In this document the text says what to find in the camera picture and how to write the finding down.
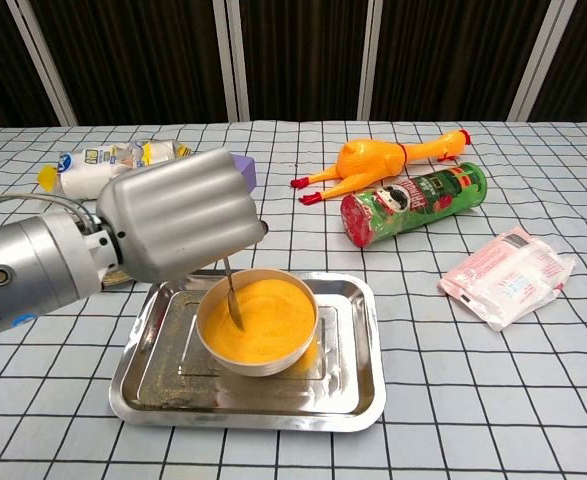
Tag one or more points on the round steel plate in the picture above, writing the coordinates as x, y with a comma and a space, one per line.
115, 279

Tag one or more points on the metal spoon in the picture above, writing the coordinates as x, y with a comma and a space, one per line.
234, 310

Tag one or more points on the rectangular steel tray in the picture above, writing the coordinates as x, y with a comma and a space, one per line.
163, 395

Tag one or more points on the white bowl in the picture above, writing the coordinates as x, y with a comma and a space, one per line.
253, 368

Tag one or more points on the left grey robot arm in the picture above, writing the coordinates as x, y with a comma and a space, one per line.
23, 270

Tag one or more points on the purple foam cube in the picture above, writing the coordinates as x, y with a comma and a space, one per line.
248, 172

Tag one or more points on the blue checkered tablecloth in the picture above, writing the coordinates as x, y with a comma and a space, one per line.
473, 400

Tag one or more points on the white yellow snack bag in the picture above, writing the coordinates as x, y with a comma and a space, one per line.
78, 177

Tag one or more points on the green Pringles can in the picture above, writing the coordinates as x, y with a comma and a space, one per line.
413, 210

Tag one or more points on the orange bowl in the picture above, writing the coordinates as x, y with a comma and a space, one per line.
273, 325

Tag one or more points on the yellow rubber chicken toy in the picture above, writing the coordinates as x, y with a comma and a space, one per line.
368, 157

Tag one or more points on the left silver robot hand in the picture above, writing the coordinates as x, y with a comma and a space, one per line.
178, 215

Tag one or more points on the pink white plastic packet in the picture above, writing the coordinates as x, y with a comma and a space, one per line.
503, 280

